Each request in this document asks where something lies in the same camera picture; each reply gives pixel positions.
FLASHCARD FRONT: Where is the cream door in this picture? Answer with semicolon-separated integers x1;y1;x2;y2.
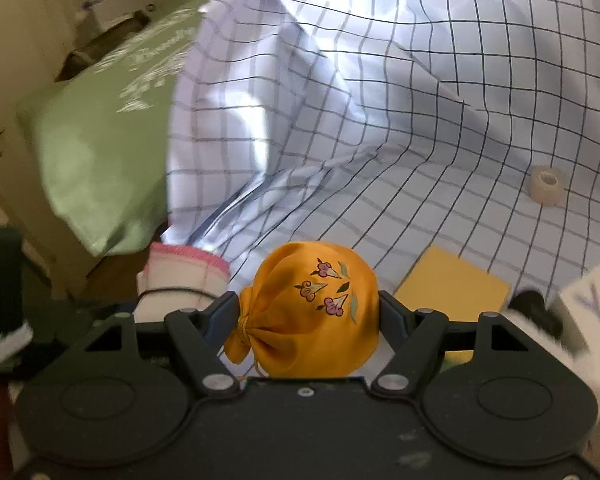
0;0;101;281

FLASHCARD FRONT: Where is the white cloth with pink edge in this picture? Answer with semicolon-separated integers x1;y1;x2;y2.
136;242;231;322

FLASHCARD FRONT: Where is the small black object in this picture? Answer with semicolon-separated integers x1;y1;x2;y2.
509;290;563;336

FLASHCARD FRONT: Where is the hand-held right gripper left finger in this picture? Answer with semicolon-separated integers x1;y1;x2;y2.
82;290;241;397

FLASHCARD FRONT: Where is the beige tape roll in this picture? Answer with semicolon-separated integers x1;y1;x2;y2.
530;165;564;206

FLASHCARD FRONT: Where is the yellow flat box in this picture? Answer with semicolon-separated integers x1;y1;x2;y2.
394;245;512;366

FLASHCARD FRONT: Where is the white open drawer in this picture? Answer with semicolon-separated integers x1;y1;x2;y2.
77;0;163;36

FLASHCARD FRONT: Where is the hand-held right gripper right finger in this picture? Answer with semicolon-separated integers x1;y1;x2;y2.
372;290;536;397

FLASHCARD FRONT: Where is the orange embroidered drawstring pouch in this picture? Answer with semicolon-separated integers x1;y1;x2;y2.
222;241;381;378

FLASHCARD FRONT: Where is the white plush toy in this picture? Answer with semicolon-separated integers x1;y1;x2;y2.
500;310;578;363

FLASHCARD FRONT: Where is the blue checked bed sheet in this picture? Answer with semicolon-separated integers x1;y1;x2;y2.
162;0;600;361

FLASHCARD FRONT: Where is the green printed pillow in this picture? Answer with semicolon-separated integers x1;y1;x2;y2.
17;7;206;257

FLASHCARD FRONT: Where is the white rectangular box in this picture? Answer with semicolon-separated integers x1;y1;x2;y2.
559;254;600;411

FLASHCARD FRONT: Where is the wooden bed frame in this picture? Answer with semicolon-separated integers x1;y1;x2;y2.
55;14;153;83

